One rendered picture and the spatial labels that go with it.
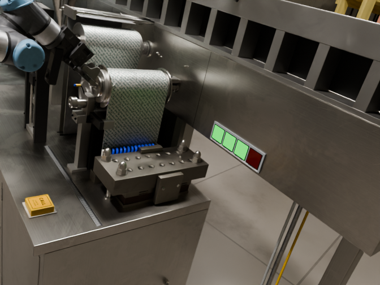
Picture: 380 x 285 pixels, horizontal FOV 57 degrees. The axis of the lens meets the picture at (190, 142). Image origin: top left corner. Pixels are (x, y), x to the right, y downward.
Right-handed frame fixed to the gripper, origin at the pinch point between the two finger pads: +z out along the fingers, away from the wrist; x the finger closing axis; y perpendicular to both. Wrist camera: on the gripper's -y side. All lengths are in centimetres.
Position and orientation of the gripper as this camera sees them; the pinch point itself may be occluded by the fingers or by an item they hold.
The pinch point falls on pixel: (92, 84)
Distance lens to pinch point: 124.1
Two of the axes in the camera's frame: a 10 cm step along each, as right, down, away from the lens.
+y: 6.7, -7.4, 0.8
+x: -5.8, -4.6, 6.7
